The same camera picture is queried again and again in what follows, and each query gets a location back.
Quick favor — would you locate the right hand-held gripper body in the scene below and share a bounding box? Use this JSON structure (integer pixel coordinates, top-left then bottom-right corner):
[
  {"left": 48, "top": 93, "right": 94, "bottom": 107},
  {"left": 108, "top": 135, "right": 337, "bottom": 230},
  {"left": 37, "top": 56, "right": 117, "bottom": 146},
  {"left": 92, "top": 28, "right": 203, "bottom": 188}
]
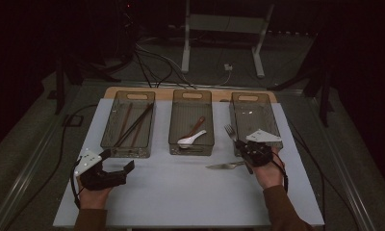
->
[{"left": 243, "top": 128, "right": 283, "bottom": 167}]

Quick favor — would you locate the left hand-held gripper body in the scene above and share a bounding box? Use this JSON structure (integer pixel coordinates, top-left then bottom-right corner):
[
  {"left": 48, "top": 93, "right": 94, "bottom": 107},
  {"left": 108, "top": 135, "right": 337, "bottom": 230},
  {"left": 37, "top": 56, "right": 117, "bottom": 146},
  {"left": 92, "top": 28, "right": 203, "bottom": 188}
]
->
[{"left": 74, "top": 147, "right": 127, "bottom": 192}]

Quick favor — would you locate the metal fork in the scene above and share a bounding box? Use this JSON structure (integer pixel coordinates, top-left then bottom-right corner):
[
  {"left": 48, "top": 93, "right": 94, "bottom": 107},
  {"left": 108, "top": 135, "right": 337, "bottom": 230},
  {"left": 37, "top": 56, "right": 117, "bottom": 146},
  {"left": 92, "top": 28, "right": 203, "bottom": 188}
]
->
[{"left": 223, "top": 124, "right": 255, "bottom": 176}]

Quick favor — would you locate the clear plastic storage bin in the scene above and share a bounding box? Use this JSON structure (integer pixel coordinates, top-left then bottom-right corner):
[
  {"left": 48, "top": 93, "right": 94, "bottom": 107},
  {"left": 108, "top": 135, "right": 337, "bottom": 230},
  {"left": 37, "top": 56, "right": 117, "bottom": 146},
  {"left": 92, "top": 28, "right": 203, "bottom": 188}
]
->
[
  {"left": 167, "top": 89, "right": 216, "bottom": 157},
  {"left": 229, "top": 91, "right": 284, "bottom": 159},
  {"left": 99, "top": 90, "right": 157, "bottom": 159}
]

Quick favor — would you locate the brown wooden spoon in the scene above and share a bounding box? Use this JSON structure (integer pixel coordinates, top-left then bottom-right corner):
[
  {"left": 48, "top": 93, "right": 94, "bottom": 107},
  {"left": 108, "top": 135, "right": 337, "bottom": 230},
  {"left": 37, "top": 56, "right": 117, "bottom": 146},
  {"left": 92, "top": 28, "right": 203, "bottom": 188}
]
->
[{"left": 180, "top": 115, "right": 207, "bottom": 142}]

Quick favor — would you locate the white ceramic spoon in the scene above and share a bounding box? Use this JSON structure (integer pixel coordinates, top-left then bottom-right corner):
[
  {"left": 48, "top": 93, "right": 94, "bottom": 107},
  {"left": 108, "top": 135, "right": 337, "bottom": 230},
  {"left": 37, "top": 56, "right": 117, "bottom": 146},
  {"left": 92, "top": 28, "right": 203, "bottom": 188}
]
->
[{"left": 176, "top": 129, "right": 208, "bottom": 150}]

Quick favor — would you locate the person's left hand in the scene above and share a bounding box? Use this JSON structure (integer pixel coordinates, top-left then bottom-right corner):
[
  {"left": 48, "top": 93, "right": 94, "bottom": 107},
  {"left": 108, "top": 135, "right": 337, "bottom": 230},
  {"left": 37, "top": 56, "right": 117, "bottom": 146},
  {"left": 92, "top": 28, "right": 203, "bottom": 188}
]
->
[{"left": 76, "top": 185, "right": 114, "bottom": 211}]

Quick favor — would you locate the person's right hand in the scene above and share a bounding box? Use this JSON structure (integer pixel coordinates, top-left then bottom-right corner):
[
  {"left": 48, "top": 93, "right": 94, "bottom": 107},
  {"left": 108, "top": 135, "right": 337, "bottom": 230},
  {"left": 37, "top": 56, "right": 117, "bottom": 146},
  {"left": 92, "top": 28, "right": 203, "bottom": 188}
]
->
[{"left": 251, "top": 152, "right": 287, "bottom": 191}]

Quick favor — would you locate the metal table knife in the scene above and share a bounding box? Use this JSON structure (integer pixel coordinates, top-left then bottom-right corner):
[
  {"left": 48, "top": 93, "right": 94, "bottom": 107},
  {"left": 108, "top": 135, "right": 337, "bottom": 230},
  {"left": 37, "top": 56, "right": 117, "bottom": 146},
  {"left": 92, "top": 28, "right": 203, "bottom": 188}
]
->
[{"left": 205, "top": 161, "right": 246, "bottom": 170}]

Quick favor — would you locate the black square floor plate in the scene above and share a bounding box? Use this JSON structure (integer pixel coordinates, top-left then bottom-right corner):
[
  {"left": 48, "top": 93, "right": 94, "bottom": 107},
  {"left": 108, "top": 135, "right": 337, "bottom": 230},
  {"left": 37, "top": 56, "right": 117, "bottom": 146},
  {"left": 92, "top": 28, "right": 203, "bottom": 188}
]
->
[{"left": 63, "top": 114, "right": 85, "bottom": 127}]

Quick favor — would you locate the white table mat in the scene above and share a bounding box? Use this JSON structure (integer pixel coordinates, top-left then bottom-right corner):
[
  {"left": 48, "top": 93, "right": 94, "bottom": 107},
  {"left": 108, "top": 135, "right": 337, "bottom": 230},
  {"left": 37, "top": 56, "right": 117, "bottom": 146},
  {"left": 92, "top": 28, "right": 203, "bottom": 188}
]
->
[{"left": 52, "top": 97, "right": 325, "bottom": 229}]

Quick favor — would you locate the black stand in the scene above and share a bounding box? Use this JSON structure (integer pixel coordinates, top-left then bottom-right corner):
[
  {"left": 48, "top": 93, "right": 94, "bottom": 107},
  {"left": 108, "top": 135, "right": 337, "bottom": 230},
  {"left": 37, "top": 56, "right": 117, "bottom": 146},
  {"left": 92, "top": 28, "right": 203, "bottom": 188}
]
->
[
  {"left": 54, "top": 57, "right": 122, "bottom": 116},
  {"left": 267, "top": 64, "right": 335, "bottom": 128}
]

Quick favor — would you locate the power strip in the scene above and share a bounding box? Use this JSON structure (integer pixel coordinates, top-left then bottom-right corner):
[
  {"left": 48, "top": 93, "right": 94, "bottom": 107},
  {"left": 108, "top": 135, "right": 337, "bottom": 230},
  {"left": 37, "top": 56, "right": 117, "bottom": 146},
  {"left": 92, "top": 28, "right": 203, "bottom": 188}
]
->
[{"left": 267, "top": 30, "right": 318, "bottom": 38}]

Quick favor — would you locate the dark equipment rack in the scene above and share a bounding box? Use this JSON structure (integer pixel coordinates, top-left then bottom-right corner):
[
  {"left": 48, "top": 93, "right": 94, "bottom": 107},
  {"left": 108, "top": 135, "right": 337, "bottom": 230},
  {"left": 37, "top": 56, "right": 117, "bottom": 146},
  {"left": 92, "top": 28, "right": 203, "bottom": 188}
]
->
[{"left": 115, "top": 0, "right": 141, "bottom": 64}]

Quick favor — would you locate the right hand-held gripper cable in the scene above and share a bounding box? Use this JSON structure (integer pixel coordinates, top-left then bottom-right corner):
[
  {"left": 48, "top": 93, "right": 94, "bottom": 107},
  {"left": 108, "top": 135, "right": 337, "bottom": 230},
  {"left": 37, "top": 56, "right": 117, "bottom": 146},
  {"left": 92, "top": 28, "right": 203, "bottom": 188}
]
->
[{"left": 270, "top": 118, "right": 327, "bottom": 231}]

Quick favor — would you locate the hand-held gripper cable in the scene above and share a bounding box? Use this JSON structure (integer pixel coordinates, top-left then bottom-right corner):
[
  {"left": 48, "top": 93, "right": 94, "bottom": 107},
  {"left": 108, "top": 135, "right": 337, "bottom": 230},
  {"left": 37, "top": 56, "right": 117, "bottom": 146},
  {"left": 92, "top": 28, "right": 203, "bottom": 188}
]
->
[
  {"left": 2, "top": 103, "right": 98, "bottom": 231},
  {"left": 270, "top": 118, "right": 327, "bottom": 231}
]

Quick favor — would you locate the left hand-held gripper cable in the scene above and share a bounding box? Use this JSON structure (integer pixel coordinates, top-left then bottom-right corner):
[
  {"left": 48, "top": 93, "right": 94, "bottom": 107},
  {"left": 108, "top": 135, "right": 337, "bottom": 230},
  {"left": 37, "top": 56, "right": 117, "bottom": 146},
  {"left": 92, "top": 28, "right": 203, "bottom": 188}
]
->
[{"left": 2, "top": 103, "right": 98, "bottom": 231}]

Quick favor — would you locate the metal floor rail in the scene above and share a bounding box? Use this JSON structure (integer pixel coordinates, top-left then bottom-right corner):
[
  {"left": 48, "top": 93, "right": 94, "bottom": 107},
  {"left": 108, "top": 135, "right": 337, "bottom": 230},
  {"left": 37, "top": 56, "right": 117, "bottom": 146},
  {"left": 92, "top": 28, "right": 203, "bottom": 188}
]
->
[
  {"left": 309, "top": 94, "right": 376, "bottom": 231},
  {"left": 0, "top": 92, "right": 81, "bottom": 231}
]

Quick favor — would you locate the bundle of floor cables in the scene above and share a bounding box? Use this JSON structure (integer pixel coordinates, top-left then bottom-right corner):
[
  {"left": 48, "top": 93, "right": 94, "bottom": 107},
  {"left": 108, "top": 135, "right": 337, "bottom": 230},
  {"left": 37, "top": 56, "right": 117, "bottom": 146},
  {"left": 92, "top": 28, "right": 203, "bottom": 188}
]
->
[{"left": 134, "top": 41, "right": 198, "bottom": 90}]

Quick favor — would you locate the white metal stand frame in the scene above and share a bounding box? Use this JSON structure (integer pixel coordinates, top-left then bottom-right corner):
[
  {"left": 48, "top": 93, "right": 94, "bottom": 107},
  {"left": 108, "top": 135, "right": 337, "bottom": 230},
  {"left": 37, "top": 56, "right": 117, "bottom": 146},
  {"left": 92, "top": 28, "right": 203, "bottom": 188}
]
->
[{"left": 181, "top": 0, "right": 275, "bottom": 79}]

